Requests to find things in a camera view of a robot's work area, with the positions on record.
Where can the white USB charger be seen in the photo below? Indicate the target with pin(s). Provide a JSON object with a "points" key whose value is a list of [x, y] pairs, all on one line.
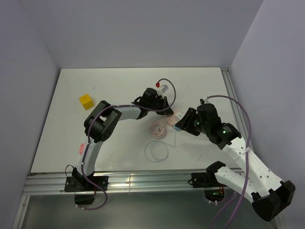
{"points": [[179, 115]]}

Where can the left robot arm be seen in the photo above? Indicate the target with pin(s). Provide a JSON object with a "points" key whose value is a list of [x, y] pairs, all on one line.
{"points": [[102, 121]]}

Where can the aluminium front rail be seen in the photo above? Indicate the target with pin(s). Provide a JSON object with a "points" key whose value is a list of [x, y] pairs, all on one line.
{"points": [[118, 182]]}

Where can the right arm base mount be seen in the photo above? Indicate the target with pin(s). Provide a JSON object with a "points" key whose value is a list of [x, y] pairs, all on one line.
{"points": [[213, 190]]}

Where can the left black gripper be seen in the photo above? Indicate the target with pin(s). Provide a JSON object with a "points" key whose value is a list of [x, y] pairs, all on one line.
{"points": [[164, 101]]}

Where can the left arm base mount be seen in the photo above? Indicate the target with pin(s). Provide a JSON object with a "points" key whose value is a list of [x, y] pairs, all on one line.
{"points": [[85, 190]]}

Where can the pink flat plug adapter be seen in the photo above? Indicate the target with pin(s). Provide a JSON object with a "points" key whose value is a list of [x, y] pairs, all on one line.
{"points": [[81, 149]]}

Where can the blue charger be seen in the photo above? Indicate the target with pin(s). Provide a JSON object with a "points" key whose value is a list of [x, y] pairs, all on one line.
{"points": [[176, 128]]}

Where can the pink round power strip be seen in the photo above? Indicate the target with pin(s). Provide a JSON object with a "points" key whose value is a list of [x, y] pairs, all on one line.
{"points": [[171, 120]]}

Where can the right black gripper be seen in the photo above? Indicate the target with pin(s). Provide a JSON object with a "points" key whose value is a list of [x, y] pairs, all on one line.
{"points": [[191, 114]]}

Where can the yellow cube socket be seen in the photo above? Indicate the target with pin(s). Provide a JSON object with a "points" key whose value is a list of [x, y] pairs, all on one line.
{"points": [[86, 101]]}

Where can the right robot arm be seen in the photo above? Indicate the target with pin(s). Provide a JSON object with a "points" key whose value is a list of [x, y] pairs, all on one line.
{"points": [[267, 192]]}

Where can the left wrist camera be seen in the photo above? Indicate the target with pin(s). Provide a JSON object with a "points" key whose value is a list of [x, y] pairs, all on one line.
{"points": [[161, 89]]}

